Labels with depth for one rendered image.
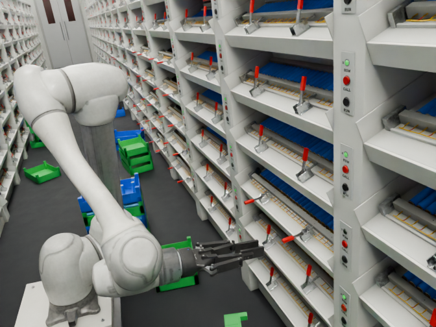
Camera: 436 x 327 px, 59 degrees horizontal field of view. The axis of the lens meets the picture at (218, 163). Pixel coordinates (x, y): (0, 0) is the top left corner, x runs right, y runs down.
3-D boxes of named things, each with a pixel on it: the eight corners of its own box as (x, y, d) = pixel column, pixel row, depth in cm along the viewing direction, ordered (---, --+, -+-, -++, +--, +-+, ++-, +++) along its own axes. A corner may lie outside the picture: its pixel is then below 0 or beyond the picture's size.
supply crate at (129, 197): (81, 213, 190) (77, 198, 187) (85, 196, 209) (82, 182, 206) (141, 201, 195) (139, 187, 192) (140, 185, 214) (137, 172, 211)
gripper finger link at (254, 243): (235, 254, 107) (234, 252, 107) (258, 249, 109) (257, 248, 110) (235, 244, 106) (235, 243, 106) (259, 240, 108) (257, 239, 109)
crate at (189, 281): (199, 283, 180) (196, 270, 177) (156, 292, 177) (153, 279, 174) (192, 248, 207) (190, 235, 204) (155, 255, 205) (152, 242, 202)
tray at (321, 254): (339, 283, 100) (327, 260, 96) (244, 194, 154) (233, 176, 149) (398, 239, 102) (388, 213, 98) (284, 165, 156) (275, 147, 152)
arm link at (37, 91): (30, 111, 98) (80, 100, 106) (1, 58, 102) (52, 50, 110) (28, 139, 108) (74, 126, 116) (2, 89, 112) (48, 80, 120)
